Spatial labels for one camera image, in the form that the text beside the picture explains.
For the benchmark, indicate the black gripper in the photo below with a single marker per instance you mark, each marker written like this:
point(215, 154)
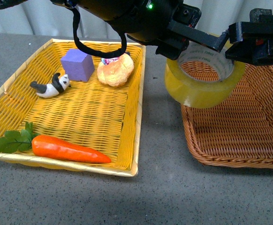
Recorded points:
point(171, 22)

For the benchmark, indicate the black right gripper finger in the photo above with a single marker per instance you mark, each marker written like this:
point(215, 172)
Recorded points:
point(252, 42)

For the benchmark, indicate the yellow tape roll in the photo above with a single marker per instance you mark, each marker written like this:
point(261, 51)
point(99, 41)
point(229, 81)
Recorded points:
point(202, 78)

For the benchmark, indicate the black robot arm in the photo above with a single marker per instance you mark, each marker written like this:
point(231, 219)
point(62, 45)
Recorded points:
point(126, 17)

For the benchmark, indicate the brown wicker basket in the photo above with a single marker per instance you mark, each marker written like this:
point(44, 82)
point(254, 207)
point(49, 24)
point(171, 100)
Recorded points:
point(239, 131)

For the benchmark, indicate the yellow woven basket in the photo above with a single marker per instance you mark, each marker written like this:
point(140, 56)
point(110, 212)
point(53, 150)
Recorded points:
point(90, 113)

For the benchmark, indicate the orange bread roll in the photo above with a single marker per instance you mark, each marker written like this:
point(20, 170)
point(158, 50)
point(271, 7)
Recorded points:
point(116, 73)

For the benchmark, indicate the purple foam block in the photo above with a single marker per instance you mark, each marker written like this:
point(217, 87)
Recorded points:
point(78, 65)

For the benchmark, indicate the panda figurine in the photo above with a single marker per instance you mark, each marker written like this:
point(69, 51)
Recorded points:
point(56, 87)

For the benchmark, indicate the orange toy carrot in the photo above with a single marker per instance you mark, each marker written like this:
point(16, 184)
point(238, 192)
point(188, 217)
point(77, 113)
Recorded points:
point(48, 146)

